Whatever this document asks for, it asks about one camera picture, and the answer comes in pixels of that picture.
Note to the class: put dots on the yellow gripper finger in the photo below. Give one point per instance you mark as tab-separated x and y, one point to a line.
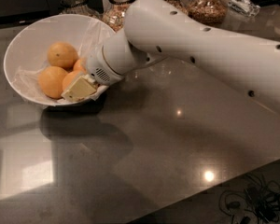
80	88

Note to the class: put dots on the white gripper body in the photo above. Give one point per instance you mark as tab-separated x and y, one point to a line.
98	67

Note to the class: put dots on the orange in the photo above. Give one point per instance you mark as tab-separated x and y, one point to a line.
80	65
50	81
62	54
69	78

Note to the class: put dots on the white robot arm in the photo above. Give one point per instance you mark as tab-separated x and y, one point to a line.
154	30

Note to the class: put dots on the white paper bowl liner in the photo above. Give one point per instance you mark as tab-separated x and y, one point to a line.
93	34

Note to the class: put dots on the white bowl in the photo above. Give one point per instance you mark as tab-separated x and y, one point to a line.
28	47

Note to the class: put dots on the leftmost glass jar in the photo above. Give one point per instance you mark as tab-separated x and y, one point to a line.
79	7

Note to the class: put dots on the dark cabinet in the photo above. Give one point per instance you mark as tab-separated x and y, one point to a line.
21	0

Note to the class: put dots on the clear plastic bag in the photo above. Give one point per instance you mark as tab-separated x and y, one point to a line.
243	7

